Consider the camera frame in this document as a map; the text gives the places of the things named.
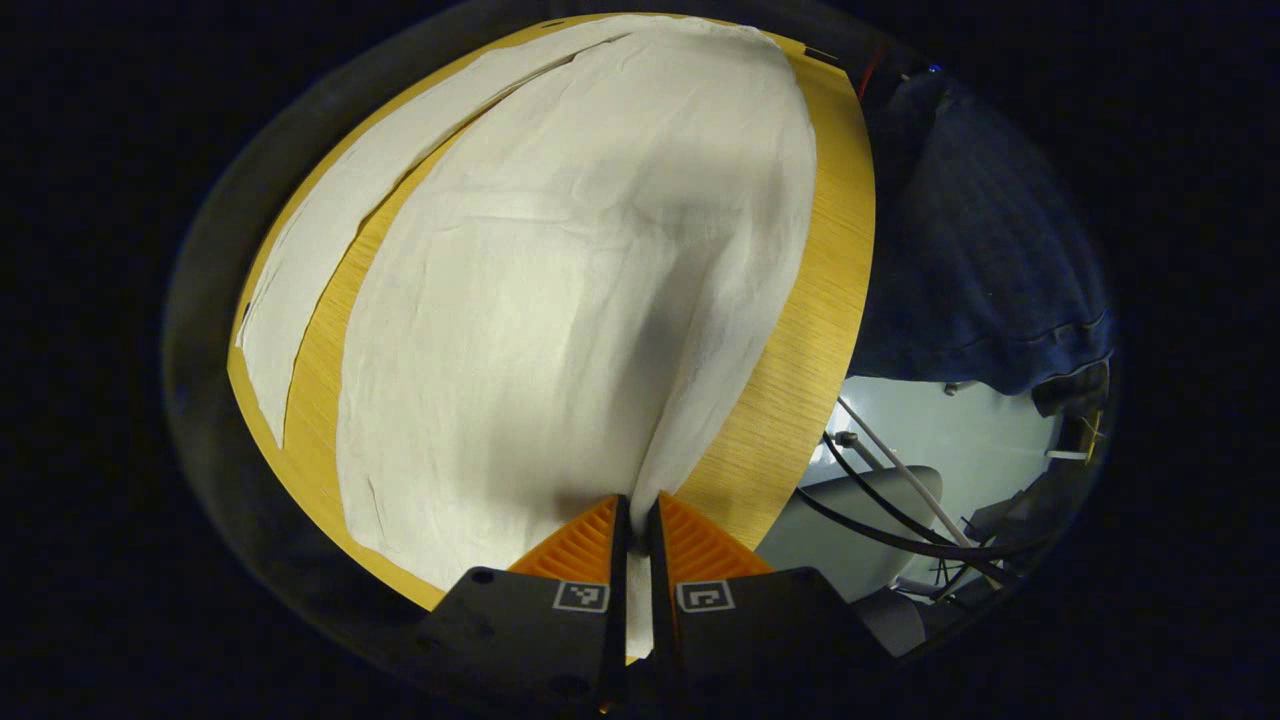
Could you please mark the person's dark blue clothing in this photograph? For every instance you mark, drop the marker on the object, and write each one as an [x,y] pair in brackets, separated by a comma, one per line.
[980,250]

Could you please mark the white jeans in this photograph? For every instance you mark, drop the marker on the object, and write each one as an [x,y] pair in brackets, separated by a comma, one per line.
[560,300]

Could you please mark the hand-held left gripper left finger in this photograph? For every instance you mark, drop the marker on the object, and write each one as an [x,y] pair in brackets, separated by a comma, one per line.
[520,630]

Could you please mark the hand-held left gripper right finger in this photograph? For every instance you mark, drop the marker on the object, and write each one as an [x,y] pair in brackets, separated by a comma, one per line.
[760,625]

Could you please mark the black backdrop cloth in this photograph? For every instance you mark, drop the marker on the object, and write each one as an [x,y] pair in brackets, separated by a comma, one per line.
[205,330]

